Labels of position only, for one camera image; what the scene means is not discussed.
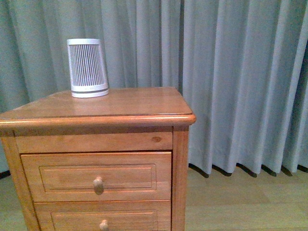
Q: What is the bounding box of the drawer wooden knob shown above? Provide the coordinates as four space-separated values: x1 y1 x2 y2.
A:
93 177 104 195
99 220 109 231

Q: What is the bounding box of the wooden nightstand cabinet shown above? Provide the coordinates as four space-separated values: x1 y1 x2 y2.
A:
0 87 196 231

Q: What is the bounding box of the white slatted air purifier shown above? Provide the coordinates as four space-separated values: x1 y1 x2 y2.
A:
67 38 109 98

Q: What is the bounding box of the grey-green pleated curtain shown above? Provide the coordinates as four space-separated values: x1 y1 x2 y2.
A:
0 0 308 174

